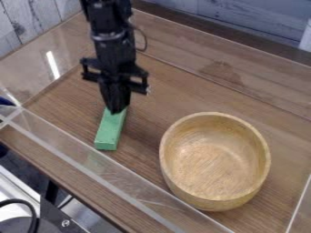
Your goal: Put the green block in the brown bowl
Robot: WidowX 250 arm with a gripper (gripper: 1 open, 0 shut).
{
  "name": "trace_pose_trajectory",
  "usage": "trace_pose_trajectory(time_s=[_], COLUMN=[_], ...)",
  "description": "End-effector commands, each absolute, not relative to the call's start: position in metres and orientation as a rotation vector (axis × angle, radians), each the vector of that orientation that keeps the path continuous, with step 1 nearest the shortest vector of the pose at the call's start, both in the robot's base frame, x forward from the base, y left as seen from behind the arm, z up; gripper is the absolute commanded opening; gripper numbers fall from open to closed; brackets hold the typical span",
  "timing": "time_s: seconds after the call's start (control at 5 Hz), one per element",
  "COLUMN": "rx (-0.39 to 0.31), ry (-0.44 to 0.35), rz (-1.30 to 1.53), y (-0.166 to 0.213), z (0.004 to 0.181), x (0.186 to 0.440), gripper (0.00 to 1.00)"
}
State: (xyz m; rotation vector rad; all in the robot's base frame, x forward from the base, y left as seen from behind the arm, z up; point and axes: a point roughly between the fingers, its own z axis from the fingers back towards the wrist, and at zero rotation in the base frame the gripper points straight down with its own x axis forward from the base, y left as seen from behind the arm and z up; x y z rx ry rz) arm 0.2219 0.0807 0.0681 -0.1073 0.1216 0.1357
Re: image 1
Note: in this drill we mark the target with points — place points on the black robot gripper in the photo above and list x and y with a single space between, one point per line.
115 64

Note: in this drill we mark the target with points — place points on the green rectangular block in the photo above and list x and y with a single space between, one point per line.
109 130

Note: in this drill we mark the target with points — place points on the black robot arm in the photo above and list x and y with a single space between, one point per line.
108 17

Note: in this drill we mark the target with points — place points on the brown wooden bowl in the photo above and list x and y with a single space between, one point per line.
215 160

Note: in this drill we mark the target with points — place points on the blue object at left edge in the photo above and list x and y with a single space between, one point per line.
5 102

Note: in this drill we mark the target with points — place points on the black metal table leg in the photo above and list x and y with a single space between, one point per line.
48 199

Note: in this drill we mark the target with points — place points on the clear acrylic tray wall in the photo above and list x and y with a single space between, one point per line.
205 69

